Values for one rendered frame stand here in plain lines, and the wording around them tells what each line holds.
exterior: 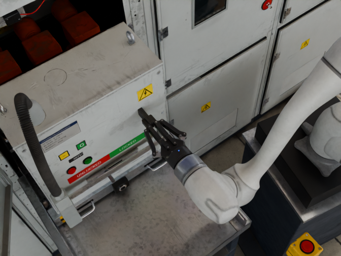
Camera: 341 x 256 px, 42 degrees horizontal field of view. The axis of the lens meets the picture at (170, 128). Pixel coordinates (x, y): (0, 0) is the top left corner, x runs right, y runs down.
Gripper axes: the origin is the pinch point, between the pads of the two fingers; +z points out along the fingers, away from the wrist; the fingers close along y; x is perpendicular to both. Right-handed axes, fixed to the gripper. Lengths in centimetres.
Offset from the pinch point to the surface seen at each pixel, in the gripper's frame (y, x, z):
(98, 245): -33, -38, -12
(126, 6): 14.7, 15.9, 30.8
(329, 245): 70, -123, -55
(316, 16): 122, -49, 28
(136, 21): 17.5, 8.3, 30.4
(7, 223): -56, -39, 16
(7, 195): -51, -39, 27
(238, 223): 12, -38, -35
